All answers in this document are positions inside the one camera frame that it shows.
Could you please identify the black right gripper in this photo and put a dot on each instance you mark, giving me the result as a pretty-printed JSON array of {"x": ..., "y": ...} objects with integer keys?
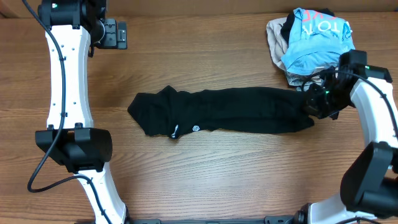
[{"x": 313, "y": 104}]

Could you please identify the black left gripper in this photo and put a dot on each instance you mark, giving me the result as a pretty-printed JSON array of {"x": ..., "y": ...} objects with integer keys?
[{"x": 121, "y": 35}]

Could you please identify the black t-shirt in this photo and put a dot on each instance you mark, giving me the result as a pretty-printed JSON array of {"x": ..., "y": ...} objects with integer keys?
[{"x": 254, "y": 109}]

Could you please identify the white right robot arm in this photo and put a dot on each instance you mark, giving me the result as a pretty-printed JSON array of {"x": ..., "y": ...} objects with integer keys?
[{"x": 366, "y": 194}]

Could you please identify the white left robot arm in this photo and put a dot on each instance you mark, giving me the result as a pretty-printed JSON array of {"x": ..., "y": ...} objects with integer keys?
[{"x": 74, "y": 29}]

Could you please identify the grey denim folded garment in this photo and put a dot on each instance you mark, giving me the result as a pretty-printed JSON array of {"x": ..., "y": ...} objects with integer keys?
[{"x": 296, "y": 81}]

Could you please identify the light blue printed t-shirt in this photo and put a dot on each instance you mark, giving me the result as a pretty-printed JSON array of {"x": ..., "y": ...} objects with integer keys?
[{"x": 316, "y": 41}]

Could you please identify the beige folded garment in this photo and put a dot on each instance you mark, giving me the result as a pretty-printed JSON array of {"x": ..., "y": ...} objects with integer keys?
[{"x": 277, "y": 45}]

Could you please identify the black garment in pile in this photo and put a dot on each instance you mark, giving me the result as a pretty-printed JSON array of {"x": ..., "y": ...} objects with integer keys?
[{"x": 286, "y": 28}]

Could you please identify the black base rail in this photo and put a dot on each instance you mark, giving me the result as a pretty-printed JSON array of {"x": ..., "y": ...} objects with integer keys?
[{"x": 288, "y": 219}]

